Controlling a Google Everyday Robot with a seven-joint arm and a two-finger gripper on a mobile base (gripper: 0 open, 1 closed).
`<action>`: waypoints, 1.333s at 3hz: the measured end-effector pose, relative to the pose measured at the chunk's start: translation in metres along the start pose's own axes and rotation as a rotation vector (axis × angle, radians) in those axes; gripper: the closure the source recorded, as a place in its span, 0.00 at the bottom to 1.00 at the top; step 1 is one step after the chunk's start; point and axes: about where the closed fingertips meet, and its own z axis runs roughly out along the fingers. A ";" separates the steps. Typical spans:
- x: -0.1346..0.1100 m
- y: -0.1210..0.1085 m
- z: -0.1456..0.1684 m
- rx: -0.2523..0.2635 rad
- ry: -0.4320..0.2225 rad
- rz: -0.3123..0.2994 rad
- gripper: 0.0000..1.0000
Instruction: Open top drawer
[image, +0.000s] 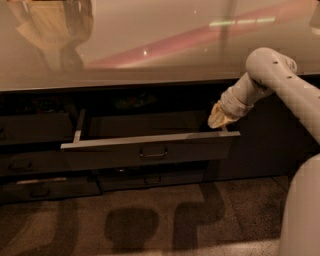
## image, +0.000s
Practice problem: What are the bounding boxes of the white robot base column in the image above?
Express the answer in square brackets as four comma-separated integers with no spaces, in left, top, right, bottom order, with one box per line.
[279,154,320,256]

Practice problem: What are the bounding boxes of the dark drawer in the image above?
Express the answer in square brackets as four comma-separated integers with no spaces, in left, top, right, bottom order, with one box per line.
[97,170,204,192]
[0,113,73,146]
[61,111,240,171]
[0,151,71,177]
[0,177,100,204]

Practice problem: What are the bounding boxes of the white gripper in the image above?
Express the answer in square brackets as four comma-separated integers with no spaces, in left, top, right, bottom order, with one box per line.
[207,87,253,129]

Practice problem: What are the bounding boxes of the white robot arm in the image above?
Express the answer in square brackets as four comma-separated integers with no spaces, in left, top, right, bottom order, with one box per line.
[208,48,320,143]

